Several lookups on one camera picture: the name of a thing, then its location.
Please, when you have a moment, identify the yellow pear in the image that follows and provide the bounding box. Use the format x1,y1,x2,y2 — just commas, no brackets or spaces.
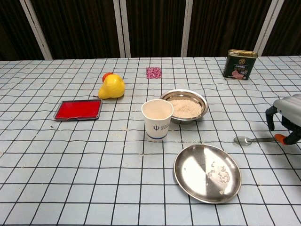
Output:
93,73,126,100

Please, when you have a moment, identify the metal spoon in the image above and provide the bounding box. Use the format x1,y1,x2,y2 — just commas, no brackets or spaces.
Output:
233,136,277,146

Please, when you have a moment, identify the pink patterned card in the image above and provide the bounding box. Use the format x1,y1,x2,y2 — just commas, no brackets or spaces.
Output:
146,66,162,80

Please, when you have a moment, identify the steel plate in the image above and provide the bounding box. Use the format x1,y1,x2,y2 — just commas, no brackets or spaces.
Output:
173,144,242,204

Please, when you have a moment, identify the red rectangular tray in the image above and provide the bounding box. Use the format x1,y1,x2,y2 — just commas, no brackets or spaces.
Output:
53,98,103,121

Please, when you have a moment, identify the white paper cup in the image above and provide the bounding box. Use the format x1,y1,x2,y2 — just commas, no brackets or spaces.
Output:
141,99,174,143

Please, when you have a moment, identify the black folding screen white frame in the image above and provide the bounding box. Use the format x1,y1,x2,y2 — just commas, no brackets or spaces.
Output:
0,0,301,61

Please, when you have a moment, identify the steel bowl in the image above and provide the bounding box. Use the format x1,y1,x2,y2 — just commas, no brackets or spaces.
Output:
159,89,209,125

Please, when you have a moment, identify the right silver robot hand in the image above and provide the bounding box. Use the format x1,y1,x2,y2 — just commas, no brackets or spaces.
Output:
265,94,301,145

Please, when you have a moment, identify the dark luncheon meat can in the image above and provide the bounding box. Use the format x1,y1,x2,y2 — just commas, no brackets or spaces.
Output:
222,49,259,81

